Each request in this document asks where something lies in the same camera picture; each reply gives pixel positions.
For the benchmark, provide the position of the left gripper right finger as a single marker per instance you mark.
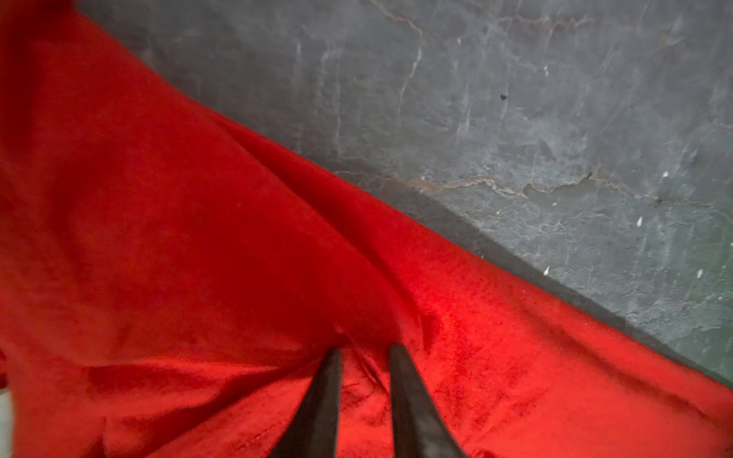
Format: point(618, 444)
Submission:
point(417, 427)

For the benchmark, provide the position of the red t shirt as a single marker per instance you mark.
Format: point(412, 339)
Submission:
point(171, 281)

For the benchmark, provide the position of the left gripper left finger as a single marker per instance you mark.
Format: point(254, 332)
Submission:
point(313, 430)

